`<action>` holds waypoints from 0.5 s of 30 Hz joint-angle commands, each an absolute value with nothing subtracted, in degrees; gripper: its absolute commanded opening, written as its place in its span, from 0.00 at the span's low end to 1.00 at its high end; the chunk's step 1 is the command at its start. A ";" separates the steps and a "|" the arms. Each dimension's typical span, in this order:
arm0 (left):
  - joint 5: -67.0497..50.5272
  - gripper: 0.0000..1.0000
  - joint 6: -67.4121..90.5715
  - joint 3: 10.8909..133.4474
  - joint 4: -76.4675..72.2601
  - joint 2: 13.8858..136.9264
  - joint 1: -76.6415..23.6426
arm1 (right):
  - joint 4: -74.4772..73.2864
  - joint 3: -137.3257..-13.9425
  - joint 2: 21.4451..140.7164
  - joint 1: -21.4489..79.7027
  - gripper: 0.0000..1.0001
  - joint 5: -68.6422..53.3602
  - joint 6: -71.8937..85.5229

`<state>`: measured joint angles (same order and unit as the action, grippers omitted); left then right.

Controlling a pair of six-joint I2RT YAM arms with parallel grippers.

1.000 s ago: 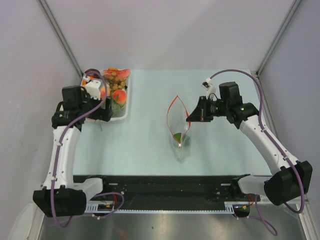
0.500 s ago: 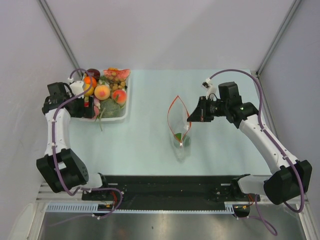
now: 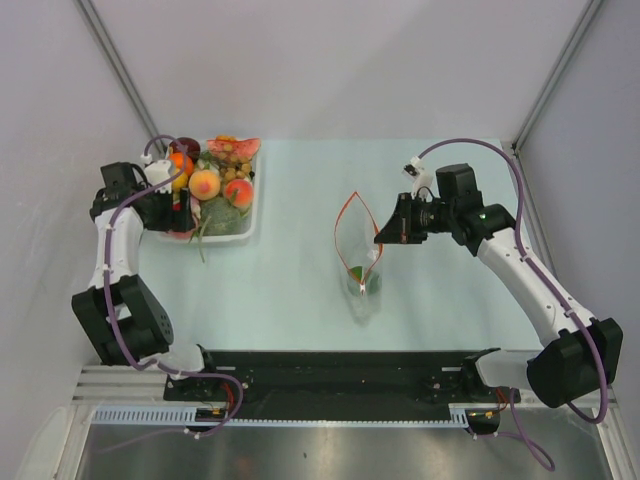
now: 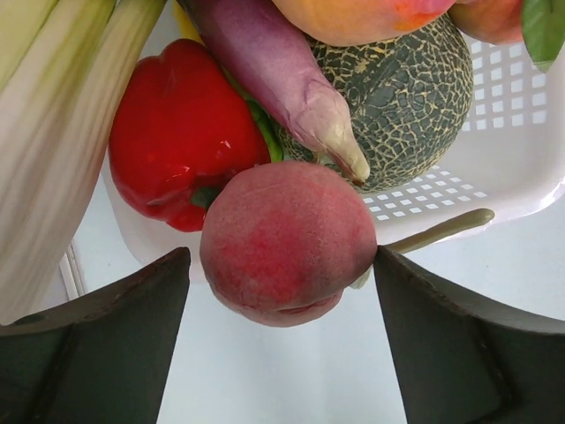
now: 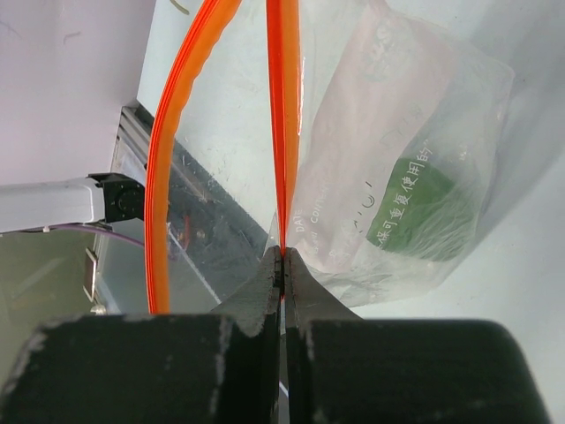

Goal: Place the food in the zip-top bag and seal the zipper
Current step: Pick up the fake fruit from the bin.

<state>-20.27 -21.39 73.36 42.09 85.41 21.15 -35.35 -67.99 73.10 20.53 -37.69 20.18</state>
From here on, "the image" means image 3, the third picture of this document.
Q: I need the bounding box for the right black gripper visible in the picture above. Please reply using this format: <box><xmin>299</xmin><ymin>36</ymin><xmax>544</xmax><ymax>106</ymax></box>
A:
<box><xmin>375</xmin><ymin>192</ymin><xmax>456</xmax><ymax>245</ymax></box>

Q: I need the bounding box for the yellow lemon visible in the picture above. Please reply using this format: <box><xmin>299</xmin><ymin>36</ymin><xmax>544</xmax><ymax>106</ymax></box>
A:
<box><xmin>172</xmin><ymin>173</ymin><xmax>189</xmax><ymax>192</ymax></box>

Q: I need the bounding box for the yellow orange peach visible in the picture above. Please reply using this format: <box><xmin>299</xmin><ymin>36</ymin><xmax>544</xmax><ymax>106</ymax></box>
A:
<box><xmin>189</xmin><ymin>170</ymin><xmax>221</xmax><ymax>201</ymax></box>

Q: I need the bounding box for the clear zip top bag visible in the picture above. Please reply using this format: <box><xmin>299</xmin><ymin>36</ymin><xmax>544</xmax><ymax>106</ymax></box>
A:
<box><xmin>333</xmin><ymin>191</ymin><xmax>383</xmax><ymax>326</ymax></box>

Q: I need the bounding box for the red peach with leaf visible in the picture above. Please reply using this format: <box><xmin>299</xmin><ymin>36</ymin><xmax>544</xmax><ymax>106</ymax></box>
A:
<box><xmin>223</xmin><ymin>179</ymin><xmax>254</xmax><ymax>209</ymax></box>

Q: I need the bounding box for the green bell pepper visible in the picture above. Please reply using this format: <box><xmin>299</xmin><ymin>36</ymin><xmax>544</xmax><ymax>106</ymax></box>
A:
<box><xmin>346</xmin><ymin>265</ymin><xmax>367</xmax><ymax>296</ymax></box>

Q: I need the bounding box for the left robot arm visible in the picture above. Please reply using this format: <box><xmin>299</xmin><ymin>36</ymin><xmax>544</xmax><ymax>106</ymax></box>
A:
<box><xmin>71</xmin><ymin>160</ymin><xmax>221</xmax><ymax>400</ymax></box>

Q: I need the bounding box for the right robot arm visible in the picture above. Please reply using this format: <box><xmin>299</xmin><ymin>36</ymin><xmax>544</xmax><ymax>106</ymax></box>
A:
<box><xmin>374</xmin><ymin>158</ymin><xmax>623</xmax><ymax>408</ymax></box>

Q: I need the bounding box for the white food tray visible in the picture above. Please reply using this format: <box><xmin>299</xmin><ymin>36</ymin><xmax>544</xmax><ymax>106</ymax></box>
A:
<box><xmin>157</xmin><ymin>135</ymin><xmax>261</xmax><ymax>244</ymax></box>

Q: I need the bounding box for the purple radish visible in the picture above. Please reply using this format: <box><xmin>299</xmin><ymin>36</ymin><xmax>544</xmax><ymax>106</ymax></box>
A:
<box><xmin>190</xmin><ymin>195</ymin><xmax>201</xmax><ymax>225</ymax></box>

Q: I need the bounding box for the green broccoli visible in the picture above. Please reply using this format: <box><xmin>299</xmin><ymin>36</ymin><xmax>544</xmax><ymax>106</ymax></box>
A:
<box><xmin>201</xmin><ymin>197</ymin><xmax>242</xmax><ymax>236</ymax></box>

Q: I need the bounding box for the orange tangerine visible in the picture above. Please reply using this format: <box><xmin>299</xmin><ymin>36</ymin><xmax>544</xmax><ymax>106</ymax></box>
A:
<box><xmin>167</xmin><ymin>151</ymin><xmax>194</xmax><ymax>176</ymax></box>

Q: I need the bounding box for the dark red apple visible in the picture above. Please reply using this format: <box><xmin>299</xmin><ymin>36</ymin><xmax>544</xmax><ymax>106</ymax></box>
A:
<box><xmin>169</xmin><ymin>137</ymin><xmax>201</xmax><ymax>160</ymax></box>

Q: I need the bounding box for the brown grape bunch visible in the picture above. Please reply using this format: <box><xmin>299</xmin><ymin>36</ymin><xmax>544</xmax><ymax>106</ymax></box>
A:
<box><xmin>213</xmin><ymin>154</ymin><xmax>255</xmax><ymax>183</ymax></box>

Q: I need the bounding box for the watermelon slice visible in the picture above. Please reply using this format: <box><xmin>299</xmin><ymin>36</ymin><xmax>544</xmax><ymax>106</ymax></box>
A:
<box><xmin>206</xmin><ymin>138</ymin><xmax>261</xmax><ymax>158</ymax></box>

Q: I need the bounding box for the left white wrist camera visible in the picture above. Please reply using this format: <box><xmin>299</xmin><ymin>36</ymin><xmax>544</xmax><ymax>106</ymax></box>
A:
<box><xmin>141</xmin><ymin>154</ymin><xmax>179</xmax><ymax>193</ymax></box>

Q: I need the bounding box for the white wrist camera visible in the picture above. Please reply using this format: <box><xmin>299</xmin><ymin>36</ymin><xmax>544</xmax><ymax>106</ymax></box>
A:
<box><xmin>141</xmin><ymin>154</ymin><xmax>179</xmax><ymax>193</ymax></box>
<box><xmin>402</xmin><ymin>156</ymin><xmax>434</xmax><ymax>200</ymax></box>

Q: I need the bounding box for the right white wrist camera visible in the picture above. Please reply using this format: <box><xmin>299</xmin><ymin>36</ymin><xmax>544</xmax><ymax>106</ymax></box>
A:
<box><xmin>402</xmin><ymin>156</ymin><xmax>434</xmax><ymax>200</ymax></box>

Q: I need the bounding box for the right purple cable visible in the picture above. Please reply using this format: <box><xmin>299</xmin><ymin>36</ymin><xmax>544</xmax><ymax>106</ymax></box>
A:
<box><xmin>414</xmin><ymin>137</ymin><xmax>616</xmax><ymax>474</ymax></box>

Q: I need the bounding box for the purple cable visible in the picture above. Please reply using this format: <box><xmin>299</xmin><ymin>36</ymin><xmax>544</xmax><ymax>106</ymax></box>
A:
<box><xmin>92</xmin><ymin>134</ymin><xmax>246</xmax><ymax>454</ymax></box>
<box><xmin>414</xmin><ymin>137</ymin><xmax>616</xmax><ymax>474</ymax></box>

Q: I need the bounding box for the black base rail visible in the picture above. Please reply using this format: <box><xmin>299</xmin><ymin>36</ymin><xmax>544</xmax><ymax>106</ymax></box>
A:
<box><xmin>163</xmin><ymin>351</ymin><xmax>510</xmax><ymax>419</ymax></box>

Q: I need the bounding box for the white cable duct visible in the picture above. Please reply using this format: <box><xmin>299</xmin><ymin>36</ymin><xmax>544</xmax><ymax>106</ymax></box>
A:
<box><xmin>91</xmin><ymin>405</ymin><xmax>469</xmax><ymax>429</ymax></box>

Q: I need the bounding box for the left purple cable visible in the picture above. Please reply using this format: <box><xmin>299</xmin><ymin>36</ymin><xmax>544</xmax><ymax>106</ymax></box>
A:
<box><xmin>92</xmin><ymin>134</ymin><xmax>246</xmax><ymax>454</ymax></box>

